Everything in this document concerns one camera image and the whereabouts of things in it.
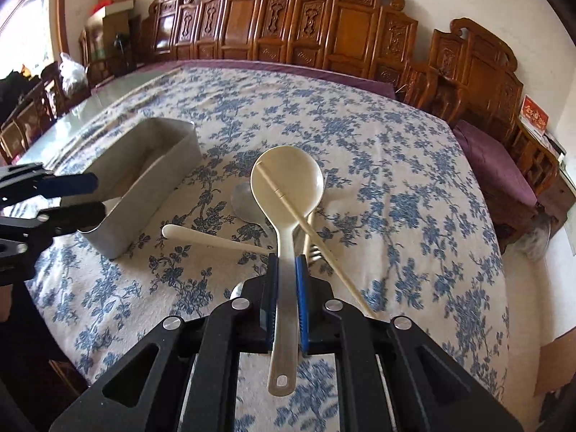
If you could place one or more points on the window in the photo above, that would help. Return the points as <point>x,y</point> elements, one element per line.
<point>27,31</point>

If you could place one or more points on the carved wooden chair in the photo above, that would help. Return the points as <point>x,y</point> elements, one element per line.
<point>171,27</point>
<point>243,22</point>
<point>355,31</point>

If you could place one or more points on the wooden side table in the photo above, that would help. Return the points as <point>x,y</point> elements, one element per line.
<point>540,166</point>

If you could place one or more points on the wooden dining chair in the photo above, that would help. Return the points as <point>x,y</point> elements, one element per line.
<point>13,141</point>
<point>38,101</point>

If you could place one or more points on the white and red box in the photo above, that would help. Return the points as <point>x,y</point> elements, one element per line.
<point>110,8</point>

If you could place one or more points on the metal spoon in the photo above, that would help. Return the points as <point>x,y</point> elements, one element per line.
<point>243,202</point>

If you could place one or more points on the grey plastic bag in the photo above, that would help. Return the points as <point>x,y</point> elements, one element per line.
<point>533,240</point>

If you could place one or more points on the white plastic bag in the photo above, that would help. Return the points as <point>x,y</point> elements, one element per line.
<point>72,74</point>

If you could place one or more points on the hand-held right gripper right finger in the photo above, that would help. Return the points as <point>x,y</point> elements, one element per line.
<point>302,306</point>

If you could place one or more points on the dark clothing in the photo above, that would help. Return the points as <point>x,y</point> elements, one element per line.
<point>22,346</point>

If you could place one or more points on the grey rectangular utensil container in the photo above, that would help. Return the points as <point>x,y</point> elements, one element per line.
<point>148,189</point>

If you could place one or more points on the blue floral blanket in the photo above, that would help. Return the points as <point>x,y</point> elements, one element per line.
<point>382,189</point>

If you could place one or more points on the flat cardboard sheet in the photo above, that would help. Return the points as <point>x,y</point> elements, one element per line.
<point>558,364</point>

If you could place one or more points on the carved wooden armchair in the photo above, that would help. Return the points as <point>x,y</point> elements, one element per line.
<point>481,72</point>

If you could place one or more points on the cream plastic fork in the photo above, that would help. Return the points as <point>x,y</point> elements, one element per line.
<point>312,252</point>

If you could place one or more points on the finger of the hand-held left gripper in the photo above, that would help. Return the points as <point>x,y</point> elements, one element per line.
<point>76,216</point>
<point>74,184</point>

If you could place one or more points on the large cream plastic spoon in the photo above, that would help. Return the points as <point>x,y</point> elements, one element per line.
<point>288,180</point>

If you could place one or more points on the cream chopstick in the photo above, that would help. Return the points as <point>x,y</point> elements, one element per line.
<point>292,209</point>

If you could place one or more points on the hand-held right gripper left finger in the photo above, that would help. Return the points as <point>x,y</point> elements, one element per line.
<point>270,306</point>

